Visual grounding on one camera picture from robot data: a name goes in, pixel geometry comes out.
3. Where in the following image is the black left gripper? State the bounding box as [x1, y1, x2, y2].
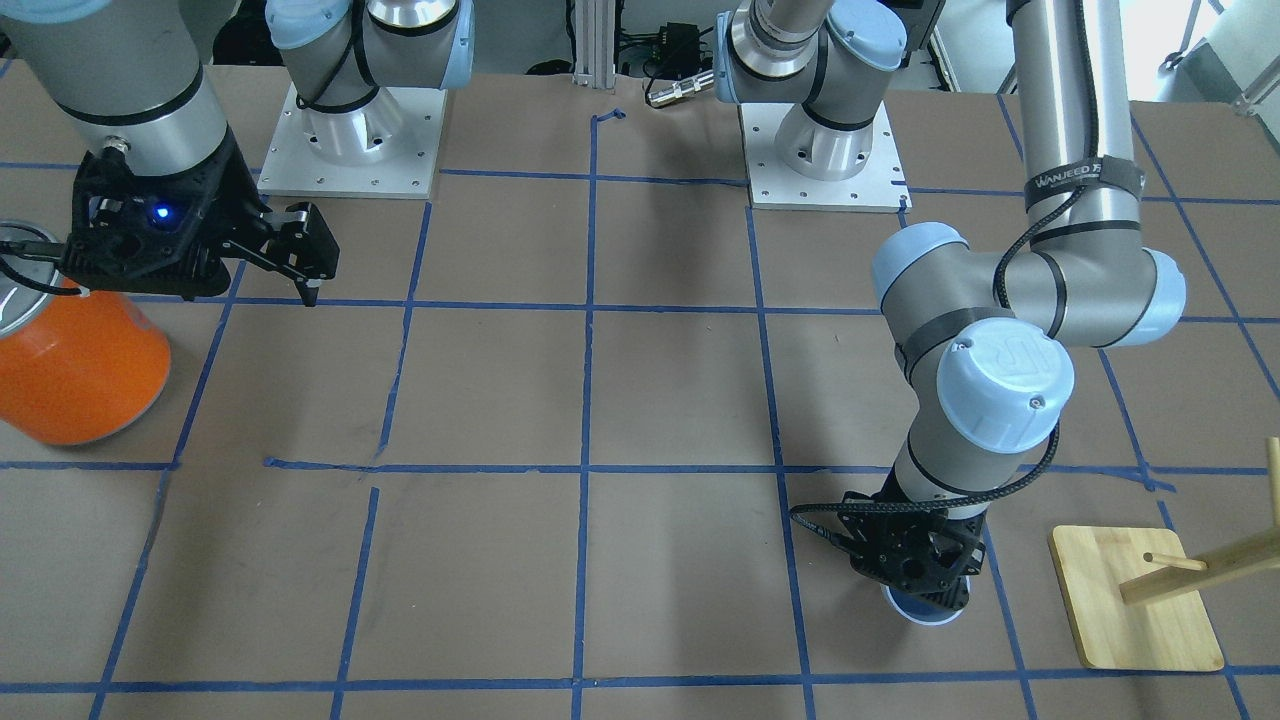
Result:
[837, 511, 986, 610]

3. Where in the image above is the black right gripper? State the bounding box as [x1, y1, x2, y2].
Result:
[60, 131, 340, 307]

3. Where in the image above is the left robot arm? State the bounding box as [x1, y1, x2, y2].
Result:
[713, 1, 1187, 626]

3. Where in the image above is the aluminium frame post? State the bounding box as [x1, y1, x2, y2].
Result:
[570, 0, 618, 94]

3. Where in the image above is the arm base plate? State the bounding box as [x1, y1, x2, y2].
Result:
[259, 88, 449, 200]
[739, 102, 913, 213]

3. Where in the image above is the light blue plastic cup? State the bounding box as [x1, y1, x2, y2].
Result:
[881, 585, 963, 626]

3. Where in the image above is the wooden cup rack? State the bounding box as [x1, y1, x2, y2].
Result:
[1048, 436, 1280, 671]

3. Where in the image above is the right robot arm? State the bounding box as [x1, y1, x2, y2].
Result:
[3, 1, 475, 307]

